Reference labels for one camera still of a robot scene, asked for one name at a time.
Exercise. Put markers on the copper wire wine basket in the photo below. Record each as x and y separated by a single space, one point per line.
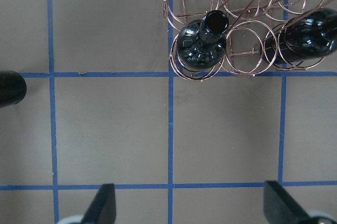
252 39

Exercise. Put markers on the dark glass wine bottle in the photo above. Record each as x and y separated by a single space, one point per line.
13 88

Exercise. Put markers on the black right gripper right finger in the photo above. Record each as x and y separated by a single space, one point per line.
280 207

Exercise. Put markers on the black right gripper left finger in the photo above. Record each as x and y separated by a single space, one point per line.
103 207

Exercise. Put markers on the dark wine bottle in basket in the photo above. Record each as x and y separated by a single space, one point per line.
201 44

